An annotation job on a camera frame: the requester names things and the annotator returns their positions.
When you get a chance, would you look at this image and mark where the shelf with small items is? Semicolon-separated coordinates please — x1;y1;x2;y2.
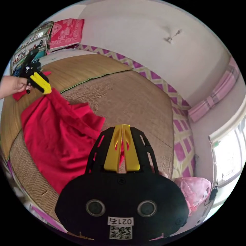
10;20;55;76

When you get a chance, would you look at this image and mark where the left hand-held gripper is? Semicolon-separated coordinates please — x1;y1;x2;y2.
20;55;52;95

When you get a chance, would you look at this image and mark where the red short sleeve shirt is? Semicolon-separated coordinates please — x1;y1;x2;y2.
13;71;106;194

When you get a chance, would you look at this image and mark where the person's left hand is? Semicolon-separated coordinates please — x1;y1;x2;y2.
12;76;33;93

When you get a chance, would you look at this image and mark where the bed with woven mat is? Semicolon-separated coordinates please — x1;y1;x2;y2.
0;44;197;232

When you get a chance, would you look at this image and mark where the pink plastic bag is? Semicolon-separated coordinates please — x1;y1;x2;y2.
173;177;212;217

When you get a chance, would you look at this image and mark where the red patterned pillow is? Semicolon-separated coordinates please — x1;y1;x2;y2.
47;18;85;52

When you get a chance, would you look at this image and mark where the window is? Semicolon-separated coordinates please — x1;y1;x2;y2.
209;119;246;190

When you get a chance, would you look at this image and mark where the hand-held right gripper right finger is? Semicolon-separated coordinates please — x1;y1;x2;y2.
122;124;141;172

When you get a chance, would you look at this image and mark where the ceiling fan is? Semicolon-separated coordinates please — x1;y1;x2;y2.
164;29;183;45

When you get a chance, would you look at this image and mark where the person's right hand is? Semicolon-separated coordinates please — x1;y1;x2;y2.
151;164;169;179

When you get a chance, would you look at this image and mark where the pink striped curtain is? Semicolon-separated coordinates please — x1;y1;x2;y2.
188;55;243;122

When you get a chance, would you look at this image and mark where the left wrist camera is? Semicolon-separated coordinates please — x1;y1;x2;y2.
27;48;39;62

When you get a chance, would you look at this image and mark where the person's left forearm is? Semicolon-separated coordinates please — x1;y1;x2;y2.
0;76;17;99

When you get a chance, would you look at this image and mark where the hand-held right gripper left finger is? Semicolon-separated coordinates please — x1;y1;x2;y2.
104;124;123;172

